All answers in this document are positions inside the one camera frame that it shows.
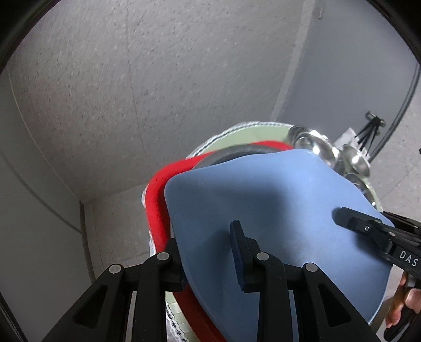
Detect green mat with white edge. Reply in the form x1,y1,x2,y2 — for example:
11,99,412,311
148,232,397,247
141,121,384,342

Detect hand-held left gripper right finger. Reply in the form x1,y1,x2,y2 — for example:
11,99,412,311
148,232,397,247
229,221,379,342

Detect black cable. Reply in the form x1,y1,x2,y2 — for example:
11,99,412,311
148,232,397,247
370,62,421,164

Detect grey bowl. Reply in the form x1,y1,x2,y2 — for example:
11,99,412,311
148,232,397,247
203,144,290,172

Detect steel bowl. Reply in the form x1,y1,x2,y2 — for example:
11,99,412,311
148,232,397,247
288,125,340,165
333,144,372,180
343,174,379,208

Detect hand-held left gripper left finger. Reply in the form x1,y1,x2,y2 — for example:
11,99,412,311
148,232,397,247
43,238,185,342

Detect red plate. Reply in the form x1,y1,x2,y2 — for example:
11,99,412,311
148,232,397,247
147,141,293,342

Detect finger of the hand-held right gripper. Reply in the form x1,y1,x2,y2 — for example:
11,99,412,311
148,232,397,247
333,207,410,256
382,212,421,238

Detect white paper tag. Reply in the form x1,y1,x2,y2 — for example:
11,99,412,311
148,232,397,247
335,129,369,155

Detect black tripod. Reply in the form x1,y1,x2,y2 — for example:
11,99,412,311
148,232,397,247
357,111,386,156

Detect blue plate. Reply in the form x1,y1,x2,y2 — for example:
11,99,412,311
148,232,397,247
164,149,395,342

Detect person's right hand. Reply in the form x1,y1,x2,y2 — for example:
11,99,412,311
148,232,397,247
385,272,421,329

